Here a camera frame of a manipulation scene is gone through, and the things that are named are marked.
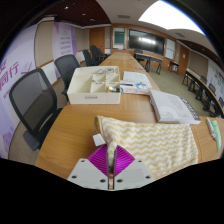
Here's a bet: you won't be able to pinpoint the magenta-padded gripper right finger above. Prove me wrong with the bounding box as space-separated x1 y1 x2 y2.
112 145 157 191

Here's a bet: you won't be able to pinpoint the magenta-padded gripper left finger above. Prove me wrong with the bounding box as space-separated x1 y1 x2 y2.
66 144 112 191

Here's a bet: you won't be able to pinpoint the cream zigzag patterned towel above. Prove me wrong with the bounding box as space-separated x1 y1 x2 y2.
92 115 200 191

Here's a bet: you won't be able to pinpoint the large white book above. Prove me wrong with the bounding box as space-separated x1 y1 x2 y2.
148 89 202 125

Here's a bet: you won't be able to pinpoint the white compartment box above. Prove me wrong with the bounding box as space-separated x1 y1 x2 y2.
66 65 122 105

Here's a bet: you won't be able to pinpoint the blue and white packet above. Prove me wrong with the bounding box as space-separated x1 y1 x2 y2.
119 79 151 96

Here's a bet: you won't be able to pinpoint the white box of markers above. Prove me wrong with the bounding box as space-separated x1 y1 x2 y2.
205 117 218 141

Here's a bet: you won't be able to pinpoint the green booklet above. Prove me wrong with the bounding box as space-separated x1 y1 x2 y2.
210 119 223 153

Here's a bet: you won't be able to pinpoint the black mesh office chair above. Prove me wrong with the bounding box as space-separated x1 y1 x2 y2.
8 68 64 152
53 54 81 101

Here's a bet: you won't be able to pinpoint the white printed paper sheet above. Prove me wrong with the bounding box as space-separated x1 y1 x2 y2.
122 70 153 88

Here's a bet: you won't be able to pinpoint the long row of wooden desks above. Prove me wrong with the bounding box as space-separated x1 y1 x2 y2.
181 69 224 118

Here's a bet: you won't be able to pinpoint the row of black office chairs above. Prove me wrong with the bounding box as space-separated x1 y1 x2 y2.
198 74 224 109

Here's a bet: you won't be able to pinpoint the wooden desk with dark legs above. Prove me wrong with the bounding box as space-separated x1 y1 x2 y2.
134 52 164 75

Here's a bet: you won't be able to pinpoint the small dark side table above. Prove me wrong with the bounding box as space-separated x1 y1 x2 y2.
168 60 180 73

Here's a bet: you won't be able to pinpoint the group of black office chairs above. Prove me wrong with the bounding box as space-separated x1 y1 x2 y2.
81 44 109 67

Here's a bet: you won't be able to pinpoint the black swivel chair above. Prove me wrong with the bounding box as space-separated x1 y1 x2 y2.
134 48 145 63

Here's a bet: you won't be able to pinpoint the wooden door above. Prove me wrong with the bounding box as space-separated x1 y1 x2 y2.
89 27 106 54
178 44 191 76

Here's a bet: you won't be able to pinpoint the bright ceiling light panel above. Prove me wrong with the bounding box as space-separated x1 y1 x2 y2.
138 0 206 36

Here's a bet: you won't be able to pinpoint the large white purple wall banner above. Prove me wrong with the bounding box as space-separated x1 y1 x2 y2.
0 24 38 159

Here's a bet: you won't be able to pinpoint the colourful wall posters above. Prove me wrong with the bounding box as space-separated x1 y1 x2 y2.
206 64 224 98

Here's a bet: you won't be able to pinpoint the white wall board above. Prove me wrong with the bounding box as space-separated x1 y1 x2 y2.
164 38 177 61

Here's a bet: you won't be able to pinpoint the large black wall screen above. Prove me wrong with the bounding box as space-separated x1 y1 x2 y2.
128 29 166 56

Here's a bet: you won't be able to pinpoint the purple and white wall banner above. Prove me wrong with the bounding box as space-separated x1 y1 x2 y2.
52 21 78 64

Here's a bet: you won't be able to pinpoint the green framed wall board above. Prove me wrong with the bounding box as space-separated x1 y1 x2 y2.
112 27 127 50

